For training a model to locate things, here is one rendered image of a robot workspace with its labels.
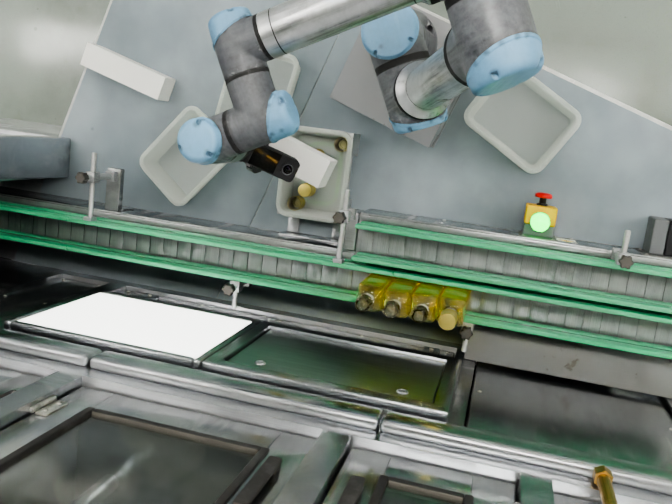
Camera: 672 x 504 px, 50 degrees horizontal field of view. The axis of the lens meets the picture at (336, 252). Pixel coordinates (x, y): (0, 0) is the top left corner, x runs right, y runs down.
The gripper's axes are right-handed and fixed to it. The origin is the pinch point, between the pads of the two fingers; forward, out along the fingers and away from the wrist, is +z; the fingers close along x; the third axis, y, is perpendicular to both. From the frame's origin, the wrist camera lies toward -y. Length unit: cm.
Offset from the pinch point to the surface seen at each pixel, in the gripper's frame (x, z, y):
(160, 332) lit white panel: 44.4, -9.8, 3.1
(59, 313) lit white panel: 52, -11, 25
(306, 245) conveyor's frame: 20.8, 22.0, -10.3
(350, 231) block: 12.4, 21.4, -18.4
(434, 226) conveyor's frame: 2.1, 22.1, -35.3
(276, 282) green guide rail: 30.5, 15.3, -9.1
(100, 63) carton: 6, 29, 62
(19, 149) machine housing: 32, 13, 64
